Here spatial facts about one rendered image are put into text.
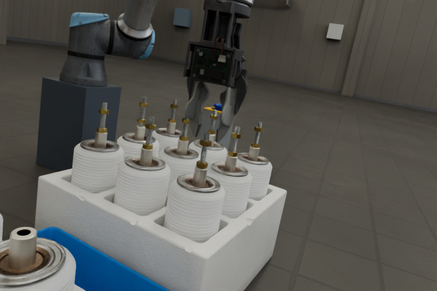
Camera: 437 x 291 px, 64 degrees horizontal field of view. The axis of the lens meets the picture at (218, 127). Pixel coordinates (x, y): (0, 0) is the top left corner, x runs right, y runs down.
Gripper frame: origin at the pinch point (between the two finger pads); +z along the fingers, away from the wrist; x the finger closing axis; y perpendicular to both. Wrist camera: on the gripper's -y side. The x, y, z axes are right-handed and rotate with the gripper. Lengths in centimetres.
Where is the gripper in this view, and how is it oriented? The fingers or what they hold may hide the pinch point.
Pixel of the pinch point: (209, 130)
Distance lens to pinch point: 58.4
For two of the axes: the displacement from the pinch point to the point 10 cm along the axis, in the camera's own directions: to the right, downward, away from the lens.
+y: -2.4, 1.6, -9.6
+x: 9.6, 2.1, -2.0
